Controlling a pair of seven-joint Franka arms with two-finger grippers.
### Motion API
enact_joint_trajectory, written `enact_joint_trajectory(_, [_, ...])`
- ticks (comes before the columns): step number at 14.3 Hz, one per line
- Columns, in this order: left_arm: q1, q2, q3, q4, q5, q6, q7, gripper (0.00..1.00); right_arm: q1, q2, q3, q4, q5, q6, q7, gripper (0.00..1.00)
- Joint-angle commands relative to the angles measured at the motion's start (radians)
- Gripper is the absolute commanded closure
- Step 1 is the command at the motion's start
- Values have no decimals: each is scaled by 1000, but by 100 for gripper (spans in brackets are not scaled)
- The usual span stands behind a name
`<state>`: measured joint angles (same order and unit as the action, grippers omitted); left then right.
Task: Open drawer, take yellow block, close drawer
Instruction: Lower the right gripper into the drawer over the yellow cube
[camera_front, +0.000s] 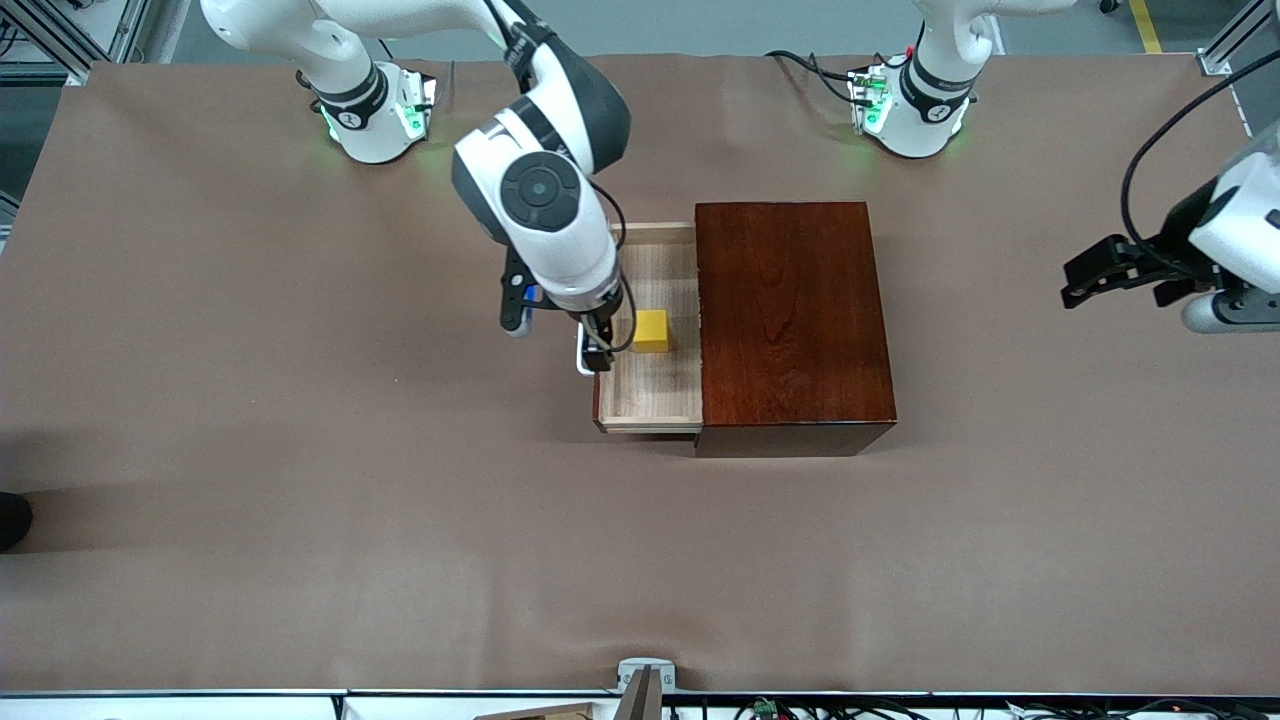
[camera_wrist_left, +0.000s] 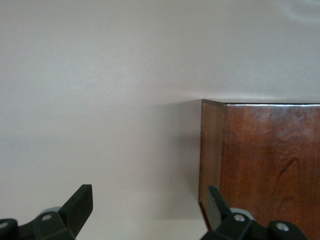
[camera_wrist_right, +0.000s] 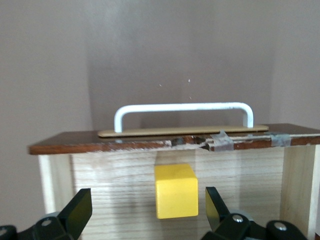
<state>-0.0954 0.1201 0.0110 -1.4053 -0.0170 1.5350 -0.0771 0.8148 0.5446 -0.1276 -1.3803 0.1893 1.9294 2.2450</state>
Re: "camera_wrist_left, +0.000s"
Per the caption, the dark brown wooden cabinet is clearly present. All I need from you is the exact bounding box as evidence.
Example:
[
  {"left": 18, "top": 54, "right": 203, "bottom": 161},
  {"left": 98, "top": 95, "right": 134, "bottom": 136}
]
[{"left": 198, "top": 98, "right": 320, "bottom": 240}]

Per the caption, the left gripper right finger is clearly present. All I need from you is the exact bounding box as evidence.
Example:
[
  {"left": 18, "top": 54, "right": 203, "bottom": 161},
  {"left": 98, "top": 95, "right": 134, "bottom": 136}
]
[{"left": 201, "top": 184, "right": 311, "bottom": 240}]

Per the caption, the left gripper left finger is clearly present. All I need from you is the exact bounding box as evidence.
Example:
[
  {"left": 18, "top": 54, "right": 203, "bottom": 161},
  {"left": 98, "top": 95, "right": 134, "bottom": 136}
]
[{"left": 0, "top": 184, "right": 94, "bottom": 240}]

